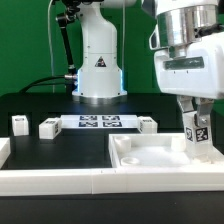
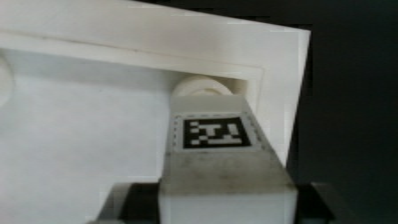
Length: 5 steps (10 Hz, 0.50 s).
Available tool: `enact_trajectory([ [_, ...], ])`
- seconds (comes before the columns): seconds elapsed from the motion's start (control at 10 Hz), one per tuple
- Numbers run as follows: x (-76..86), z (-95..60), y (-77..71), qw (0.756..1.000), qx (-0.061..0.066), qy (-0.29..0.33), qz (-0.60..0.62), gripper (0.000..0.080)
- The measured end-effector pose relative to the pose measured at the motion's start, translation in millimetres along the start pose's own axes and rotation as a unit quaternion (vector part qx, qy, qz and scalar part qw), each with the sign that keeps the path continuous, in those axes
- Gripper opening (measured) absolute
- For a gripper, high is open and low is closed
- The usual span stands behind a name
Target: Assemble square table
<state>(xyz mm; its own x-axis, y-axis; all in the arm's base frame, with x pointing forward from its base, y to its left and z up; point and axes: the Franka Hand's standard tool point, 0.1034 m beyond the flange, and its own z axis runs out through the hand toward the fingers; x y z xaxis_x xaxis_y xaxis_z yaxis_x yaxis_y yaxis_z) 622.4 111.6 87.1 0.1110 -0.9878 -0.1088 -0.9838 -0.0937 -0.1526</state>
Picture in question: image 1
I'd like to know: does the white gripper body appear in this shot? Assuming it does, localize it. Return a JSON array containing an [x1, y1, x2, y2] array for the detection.
[[154, 41, 224, 99]]

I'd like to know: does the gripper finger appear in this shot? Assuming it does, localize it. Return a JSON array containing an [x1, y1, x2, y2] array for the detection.
[[195, 98, 214, 127], [177, 95, 194, 115]]

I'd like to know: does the white square table top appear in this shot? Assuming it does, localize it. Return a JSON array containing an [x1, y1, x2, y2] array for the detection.
[[109, 133, 211, 168]]

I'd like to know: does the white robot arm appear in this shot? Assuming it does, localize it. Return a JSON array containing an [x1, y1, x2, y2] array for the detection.
[[74, 0, 224, 127]]

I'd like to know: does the white right fence bar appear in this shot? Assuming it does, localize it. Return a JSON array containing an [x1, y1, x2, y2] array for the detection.
[[209, 148, 224, 166]]

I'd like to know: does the white fence bar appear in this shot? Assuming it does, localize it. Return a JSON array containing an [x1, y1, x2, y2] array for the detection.
[[0, 166, 224, 196], [209, 148, 224, 166], [0, 138, 11, 168]]

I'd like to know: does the white front fence bar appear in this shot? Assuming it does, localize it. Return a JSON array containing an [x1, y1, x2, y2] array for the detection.
[[0, 166, 224, 196]]

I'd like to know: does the white left fence bar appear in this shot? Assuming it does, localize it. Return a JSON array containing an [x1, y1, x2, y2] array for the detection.
[[0, 138, 11, 168]]

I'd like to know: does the white marker base plate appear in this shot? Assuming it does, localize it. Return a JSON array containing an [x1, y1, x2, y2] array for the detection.
[[61, 115, 138, 129]]

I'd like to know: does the white cable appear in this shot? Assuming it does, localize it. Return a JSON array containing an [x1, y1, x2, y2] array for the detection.
[[47, 0, 56, 94]]

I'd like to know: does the black cable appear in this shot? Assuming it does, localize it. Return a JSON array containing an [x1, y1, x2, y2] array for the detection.
[[19, 75, 76, 94]]

